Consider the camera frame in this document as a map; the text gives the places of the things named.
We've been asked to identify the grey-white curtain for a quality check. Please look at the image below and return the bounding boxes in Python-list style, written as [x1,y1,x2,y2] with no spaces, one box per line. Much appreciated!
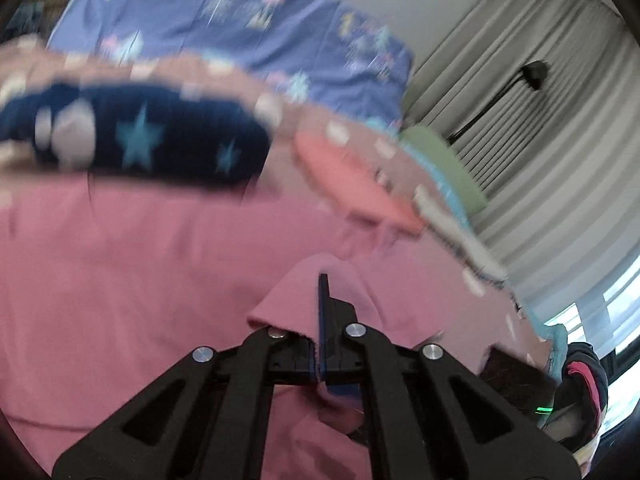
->
[400,0,640,323]

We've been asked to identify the green pillow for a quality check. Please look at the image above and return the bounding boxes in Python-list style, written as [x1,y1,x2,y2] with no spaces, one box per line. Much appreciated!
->
[400,125,489,217]

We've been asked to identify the pink polka-dot blanket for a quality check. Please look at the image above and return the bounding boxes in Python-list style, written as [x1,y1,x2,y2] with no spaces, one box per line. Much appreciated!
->
[0,37,556,376]

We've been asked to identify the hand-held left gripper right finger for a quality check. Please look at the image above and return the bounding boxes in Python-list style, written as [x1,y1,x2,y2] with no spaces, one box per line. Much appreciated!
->
[318,273,582,480]

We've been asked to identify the teal cloth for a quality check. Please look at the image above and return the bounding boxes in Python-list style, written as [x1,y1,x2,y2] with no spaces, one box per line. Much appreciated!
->
[537,322,570,378]

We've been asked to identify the blue tree-print pillow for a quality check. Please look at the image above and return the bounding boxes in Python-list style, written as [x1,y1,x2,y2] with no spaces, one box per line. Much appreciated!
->
[47,0,417,129]

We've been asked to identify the coral garment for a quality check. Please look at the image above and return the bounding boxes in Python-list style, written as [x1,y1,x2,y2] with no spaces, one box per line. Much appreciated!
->
[292,130,425,237]

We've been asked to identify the window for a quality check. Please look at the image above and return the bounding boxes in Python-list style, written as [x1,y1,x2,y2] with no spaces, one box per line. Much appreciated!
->
[545,265,640,356]

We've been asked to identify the navy star-print garment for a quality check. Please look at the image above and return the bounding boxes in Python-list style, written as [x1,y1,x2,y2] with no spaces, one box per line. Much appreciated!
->
[0,80,274,192]

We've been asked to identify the black and pink bag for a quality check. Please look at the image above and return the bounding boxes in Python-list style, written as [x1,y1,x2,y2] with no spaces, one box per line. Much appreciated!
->
[540,341,610,453]

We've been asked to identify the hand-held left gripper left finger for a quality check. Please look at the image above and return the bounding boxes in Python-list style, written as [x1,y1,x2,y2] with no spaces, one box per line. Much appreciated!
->
[52,326,318,480]

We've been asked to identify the pink garment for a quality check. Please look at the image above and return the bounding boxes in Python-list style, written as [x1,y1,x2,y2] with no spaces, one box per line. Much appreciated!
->
[0,160,493,480]

